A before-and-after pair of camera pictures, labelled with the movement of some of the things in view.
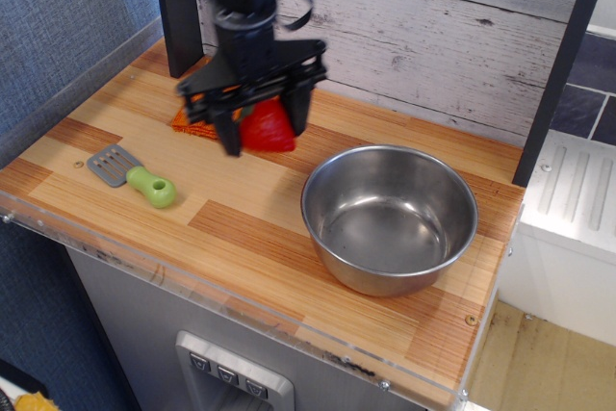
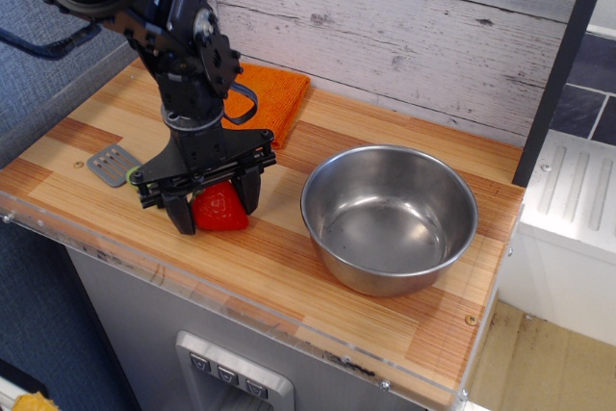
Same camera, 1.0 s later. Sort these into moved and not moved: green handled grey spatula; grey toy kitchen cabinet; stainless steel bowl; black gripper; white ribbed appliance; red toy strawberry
Moved: black gripper; red toy strawberry
Not moved: white ribbed appliance; stainless steel bowl; green handled grey spatula; grey toy kitchen cabinet
